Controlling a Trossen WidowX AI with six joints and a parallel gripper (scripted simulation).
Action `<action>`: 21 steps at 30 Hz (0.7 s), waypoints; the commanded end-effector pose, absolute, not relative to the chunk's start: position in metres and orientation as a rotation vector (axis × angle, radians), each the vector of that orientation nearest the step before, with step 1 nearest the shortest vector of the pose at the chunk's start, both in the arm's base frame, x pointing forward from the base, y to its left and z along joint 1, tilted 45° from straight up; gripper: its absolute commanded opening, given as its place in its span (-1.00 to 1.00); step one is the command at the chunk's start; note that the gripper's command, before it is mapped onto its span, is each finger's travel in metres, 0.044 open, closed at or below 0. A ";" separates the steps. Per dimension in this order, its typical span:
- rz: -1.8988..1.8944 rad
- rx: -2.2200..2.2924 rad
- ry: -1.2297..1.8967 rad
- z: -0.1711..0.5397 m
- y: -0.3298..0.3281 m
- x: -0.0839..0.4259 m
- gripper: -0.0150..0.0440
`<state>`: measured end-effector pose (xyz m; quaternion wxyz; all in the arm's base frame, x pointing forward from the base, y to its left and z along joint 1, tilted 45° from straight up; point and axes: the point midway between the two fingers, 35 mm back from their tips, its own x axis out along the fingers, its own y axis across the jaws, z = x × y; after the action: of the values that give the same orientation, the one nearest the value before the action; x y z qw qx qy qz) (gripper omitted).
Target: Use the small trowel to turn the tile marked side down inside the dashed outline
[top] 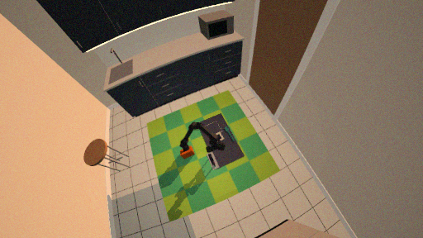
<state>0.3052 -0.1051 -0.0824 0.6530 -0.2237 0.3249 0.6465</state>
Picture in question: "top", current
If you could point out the beige square tile with dark centre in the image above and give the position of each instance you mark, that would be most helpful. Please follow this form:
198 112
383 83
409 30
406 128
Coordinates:
220 136

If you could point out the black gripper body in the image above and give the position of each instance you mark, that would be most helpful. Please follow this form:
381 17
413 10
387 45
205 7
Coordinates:
210 149

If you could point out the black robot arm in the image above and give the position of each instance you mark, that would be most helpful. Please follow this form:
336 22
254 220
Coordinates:
214 142

